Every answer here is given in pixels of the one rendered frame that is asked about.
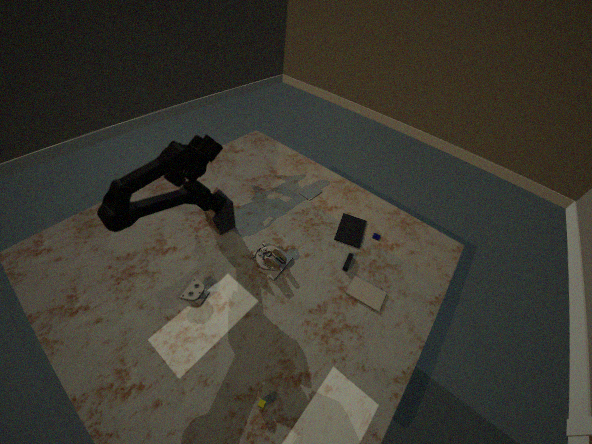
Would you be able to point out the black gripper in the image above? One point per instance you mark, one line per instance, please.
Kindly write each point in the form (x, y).
(177, 177)

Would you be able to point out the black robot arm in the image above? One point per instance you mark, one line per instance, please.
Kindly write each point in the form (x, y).
(118, 213)

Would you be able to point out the beige flat rectangular plate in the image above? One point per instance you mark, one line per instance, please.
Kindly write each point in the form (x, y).
(366, 293)

